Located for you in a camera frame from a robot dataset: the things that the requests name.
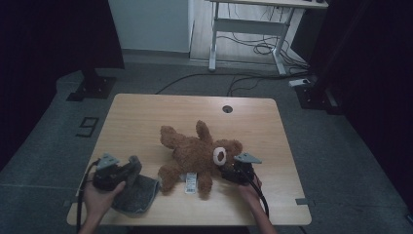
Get person's right hand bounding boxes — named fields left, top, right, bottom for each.
left=238, top=176, right=263, bottom=205

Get person's left hand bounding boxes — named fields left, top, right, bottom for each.
left=82, top=180, right=127, bottom=226

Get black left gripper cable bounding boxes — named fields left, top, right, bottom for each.
left=75, top=158, right=101, bottom=234

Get long black floor cable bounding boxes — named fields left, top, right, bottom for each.
left=154, top=72, right=295, bottom=96

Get short black floor cable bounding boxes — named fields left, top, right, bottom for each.
left=226, top=75, right=265, bottom=98

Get black stand base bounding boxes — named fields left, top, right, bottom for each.
left=65, top=67, right=118, bottom=102
left=294, top=0, right=346, bottom=115

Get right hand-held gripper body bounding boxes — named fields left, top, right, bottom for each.
left=220, top=152, right=263, bottom=187

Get white power strip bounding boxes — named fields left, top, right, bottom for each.
left=288, top=78, right=312, bottom=88

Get grey tape strip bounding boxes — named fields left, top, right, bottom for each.
left=294, top=197, right=316, bottom=207
left=62, top=194, right=87, bottom=208

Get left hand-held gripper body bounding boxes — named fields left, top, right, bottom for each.
left=93, top=152, right=129, bottom=193

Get black tape floor mark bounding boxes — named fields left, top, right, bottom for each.
left=75, top=116, right=100, bottom=138

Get tangle of black cables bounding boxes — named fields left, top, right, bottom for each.
left=216, top=3, right=310, bottom=76

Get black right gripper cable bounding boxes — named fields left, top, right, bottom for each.
left=245, top=171, right=271, bottom=219

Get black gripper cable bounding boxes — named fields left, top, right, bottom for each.
left=75, top=158, right=101, bottom=234
left=245, top=171, right=271, bottom=219

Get grey cloth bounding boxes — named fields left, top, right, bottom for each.
left=111, top=154, right=162, bottom=218

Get white desk frame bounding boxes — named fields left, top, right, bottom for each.
left=206, top=0, right=329, bottom=76

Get brown teddy bear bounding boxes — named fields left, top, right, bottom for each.
left=158, top=119, right=244, bottom=201

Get black curtain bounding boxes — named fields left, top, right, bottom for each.
left=307, top=0, right=413, bottom=209
left=0, top=0, right=126, bottom=172

